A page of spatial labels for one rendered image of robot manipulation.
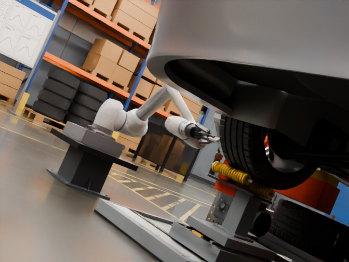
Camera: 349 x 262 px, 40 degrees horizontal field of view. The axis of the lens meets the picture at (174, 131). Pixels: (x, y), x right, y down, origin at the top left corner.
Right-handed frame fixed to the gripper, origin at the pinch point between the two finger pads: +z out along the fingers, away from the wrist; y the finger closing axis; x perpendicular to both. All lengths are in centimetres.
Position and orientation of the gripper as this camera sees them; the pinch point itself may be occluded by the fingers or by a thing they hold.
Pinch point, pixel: (214, 139)
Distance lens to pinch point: 249.4
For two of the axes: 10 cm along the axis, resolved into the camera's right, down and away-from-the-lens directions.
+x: 7.8, -4.1, 4.7
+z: 5.9, 2.2, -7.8
